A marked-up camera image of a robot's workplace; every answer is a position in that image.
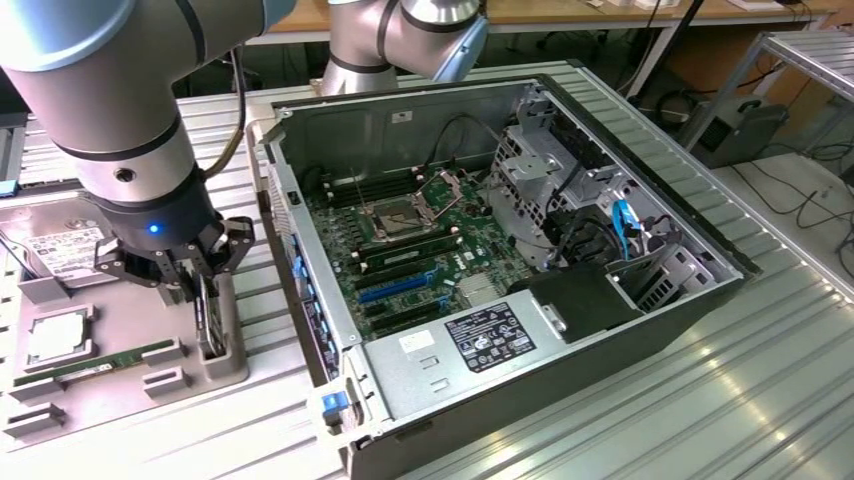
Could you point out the green loose RAM stick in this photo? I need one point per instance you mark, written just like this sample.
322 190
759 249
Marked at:
94 364

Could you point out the metal disk bay cage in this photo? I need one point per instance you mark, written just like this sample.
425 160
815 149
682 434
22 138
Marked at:
534 190

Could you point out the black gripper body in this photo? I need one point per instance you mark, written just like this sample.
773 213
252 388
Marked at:
150 220

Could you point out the aluminium frame stand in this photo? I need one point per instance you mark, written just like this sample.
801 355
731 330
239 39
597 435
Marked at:
810 60

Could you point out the black plastic air shroud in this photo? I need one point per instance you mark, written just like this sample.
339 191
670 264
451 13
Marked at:
581 297

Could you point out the silver power supply unit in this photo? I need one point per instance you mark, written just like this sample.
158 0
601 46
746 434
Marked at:
454 360

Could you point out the silver hard disk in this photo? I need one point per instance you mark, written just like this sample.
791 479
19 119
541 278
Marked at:
56 245

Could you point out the short black expansion slot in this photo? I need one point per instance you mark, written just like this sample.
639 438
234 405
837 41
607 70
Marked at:
403 315

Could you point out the silver chipset heatsink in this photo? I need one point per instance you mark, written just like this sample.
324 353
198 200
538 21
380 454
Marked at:
479 291

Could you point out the green motherboard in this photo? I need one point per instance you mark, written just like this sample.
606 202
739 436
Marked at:
454 260

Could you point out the long black expansion slot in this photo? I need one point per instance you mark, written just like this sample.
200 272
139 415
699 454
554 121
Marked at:
390 277

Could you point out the silver CPU chip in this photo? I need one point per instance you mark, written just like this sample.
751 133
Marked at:
59 340

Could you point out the installed green RAM stick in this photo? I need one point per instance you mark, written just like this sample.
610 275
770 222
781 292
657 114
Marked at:
410 251

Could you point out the black open PC case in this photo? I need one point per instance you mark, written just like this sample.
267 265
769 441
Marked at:
601 350

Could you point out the thin locking lever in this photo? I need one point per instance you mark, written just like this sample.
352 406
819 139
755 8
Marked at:
360 196

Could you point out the CPU socket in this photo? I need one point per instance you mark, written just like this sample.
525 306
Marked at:
402 220

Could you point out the grey parts rack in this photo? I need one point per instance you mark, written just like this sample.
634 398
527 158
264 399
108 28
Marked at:
134 310

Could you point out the wooden top desk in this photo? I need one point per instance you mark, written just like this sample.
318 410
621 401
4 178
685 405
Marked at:
601 12

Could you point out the blue expansion slot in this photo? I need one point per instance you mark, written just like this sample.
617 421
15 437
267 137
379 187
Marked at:
395 291

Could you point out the metal socket cover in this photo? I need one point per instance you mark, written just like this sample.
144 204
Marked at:
442 190

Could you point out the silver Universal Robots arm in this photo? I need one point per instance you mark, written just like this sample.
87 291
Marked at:
120 100

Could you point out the black box device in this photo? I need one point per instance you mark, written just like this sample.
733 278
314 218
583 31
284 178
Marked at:
737 132

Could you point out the blue case latch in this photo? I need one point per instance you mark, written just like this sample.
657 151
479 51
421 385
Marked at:
332 407

